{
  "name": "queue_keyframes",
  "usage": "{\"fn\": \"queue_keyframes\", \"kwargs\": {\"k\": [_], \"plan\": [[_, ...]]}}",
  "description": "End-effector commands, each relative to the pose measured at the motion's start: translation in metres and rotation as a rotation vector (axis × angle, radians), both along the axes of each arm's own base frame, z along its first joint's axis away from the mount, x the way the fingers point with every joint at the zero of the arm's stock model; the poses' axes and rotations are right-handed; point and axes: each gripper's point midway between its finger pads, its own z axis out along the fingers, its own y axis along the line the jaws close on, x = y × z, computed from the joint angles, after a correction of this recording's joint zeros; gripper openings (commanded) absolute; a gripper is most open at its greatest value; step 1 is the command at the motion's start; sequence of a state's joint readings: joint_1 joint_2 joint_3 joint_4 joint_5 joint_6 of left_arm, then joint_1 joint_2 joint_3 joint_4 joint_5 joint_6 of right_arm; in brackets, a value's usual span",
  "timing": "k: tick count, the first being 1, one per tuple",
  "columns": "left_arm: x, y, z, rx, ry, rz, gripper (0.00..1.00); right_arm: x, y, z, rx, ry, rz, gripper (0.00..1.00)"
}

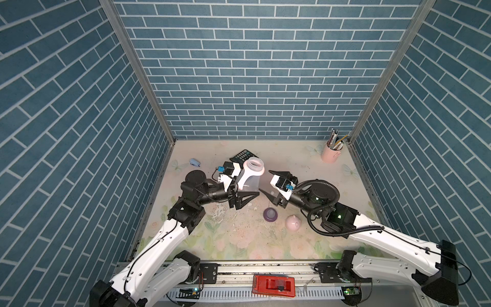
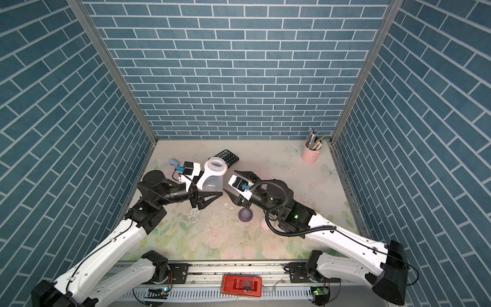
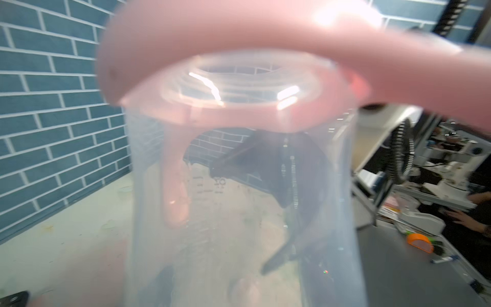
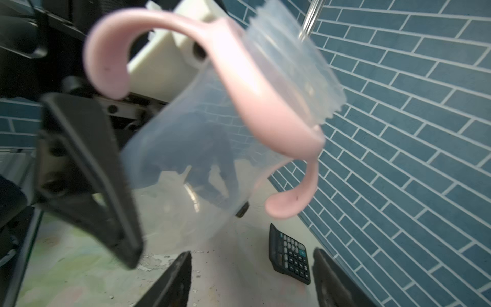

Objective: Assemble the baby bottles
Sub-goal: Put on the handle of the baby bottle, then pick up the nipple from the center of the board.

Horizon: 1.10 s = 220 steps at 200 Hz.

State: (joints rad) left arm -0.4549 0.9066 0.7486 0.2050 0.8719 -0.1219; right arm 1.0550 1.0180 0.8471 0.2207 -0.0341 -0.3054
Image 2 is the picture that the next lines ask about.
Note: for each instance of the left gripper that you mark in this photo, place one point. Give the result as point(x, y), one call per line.
point(195, 199)

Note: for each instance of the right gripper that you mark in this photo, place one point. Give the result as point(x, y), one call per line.
point(240, 201)

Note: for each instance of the clear baby bottle body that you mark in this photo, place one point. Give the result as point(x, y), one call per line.
point(212, 181)

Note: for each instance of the purple collar with nipple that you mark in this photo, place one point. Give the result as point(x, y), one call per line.
point(245, 215)

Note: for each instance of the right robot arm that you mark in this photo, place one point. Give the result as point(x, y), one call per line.
point(381, 266)

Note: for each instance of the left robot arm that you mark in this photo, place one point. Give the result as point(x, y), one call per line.
point(85, 284)

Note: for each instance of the black calculator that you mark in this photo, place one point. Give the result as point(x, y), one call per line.
point(228, 157)

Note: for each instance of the pink bottle cap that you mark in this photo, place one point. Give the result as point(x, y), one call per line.
point(263, 225)

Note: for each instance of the small blue eraser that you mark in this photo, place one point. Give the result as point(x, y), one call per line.
point(174, 163)

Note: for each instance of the pink pen cup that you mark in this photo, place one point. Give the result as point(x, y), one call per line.
point(310, 156)

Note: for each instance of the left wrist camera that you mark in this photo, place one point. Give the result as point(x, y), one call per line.
point(189, 170)

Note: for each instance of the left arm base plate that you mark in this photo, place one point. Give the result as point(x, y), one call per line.
point(175, 273)

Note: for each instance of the aluminium front rail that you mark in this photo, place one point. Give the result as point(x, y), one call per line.
point(205, 277)

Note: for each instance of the red box on rail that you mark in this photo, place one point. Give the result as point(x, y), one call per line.
point(240, 285)

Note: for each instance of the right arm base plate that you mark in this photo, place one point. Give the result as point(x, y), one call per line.
point(299, 272)

